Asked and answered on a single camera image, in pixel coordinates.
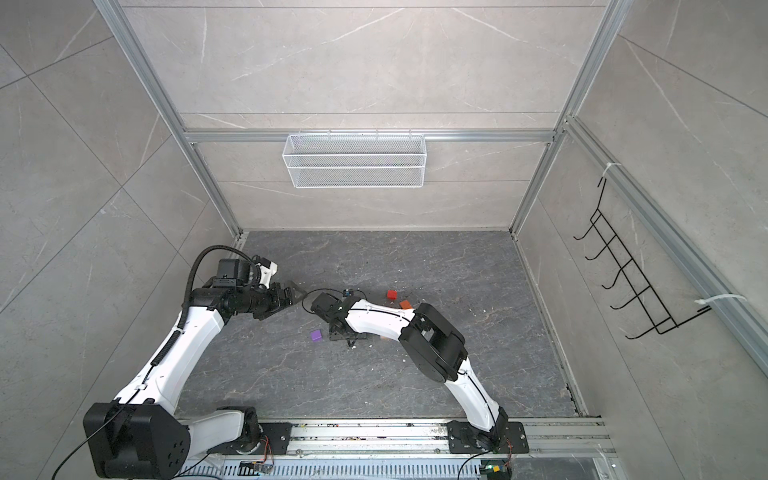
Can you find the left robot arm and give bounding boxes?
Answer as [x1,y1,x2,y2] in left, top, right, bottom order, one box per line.
[83,246,299,479]

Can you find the black wire hook rack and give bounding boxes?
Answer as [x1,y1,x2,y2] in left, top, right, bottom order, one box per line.
[573,178,713,340]

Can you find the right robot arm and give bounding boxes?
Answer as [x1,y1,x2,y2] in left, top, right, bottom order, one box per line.
[310,293,508,450]

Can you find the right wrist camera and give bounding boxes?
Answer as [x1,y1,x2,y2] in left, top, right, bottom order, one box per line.
[310,293,355,324]

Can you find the white wire mesh basket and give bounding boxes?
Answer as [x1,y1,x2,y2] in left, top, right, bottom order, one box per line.
[282,133,428,189]

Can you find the aluminium front rail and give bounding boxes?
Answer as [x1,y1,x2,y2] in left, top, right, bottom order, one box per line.
[167,418,619,460]

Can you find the white zip tie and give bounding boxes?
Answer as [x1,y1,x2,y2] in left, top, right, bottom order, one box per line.
[694,293,748,305]

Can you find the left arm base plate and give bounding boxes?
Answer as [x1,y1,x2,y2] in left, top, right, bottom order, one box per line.
[207,422,293,456]

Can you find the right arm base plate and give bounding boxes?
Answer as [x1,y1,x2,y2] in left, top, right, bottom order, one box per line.
[446,420,530,454]

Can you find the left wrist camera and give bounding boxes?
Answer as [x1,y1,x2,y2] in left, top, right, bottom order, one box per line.
[251,256,278,289]

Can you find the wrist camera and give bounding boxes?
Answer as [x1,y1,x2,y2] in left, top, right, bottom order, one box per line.
[251,256,278,289]
[310,293,355,324]

